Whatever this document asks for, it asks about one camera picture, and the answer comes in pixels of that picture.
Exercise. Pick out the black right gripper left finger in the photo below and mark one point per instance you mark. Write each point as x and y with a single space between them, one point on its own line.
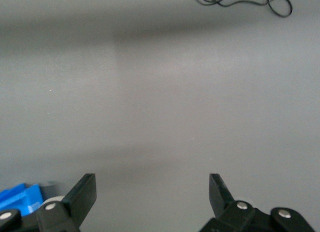
80 199

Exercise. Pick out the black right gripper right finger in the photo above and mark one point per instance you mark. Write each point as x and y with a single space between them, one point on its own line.
220 199

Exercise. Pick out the blue plastic storage bin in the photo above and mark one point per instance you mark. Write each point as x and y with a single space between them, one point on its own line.
20 199

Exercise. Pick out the dark grey table mat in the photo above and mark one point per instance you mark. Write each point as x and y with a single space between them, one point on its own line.
160 104

